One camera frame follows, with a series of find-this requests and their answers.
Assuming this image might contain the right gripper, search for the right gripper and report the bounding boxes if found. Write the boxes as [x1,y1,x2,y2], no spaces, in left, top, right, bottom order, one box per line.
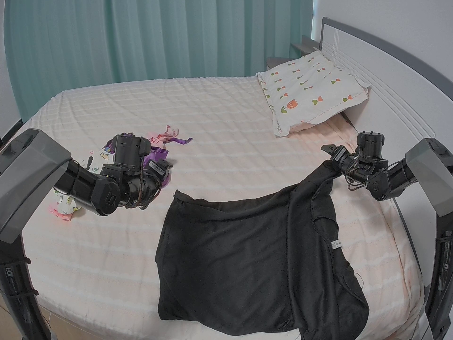
[330,155,359,178]

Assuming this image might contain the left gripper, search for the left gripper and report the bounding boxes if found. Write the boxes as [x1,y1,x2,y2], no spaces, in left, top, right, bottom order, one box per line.
[123,170,174,209]

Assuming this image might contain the black T-shirt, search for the black T-shirt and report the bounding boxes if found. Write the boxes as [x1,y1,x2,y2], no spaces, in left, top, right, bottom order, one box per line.
[155,160,370,336]

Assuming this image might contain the bed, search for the bed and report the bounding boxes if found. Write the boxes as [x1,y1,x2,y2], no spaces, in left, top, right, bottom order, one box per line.
[0,17,453,340]

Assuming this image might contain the purple satin garment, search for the purple satin garment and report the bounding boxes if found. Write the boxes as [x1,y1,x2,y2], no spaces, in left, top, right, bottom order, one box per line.
[104,132,194,187]

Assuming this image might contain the pale pink garment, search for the pale pink garment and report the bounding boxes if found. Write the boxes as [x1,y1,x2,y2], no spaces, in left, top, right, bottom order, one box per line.
[149,125,182,147]

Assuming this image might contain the white printed pyjama top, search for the white printed pyjama top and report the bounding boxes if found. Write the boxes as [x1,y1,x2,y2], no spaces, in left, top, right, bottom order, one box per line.
[53,144,115,222]

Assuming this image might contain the white printed pillow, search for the white printed pillow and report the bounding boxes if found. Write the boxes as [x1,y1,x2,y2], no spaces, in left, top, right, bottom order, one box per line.
[256,51,372,137]

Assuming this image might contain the grey bedside table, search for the grey bedside table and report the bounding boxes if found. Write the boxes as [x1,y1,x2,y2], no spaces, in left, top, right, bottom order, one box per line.
[265,34,323,71]

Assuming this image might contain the blue-green curtain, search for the blue-green curtain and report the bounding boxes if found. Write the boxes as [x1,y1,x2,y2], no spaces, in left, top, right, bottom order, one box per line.
[4,0,314,119]

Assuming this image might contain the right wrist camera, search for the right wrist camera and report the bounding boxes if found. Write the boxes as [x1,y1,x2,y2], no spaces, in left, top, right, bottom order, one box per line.
[332,147,351,167]

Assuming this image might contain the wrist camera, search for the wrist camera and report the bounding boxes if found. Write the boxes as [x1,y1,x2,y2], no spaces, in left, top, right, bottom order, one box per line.
[145,159,170,180]
[332,147,351,167]

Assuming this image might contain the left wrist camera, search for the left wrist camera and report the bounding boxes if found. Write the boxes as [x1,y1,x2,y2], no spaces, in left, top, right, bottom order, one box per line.
[145,159,170,180]

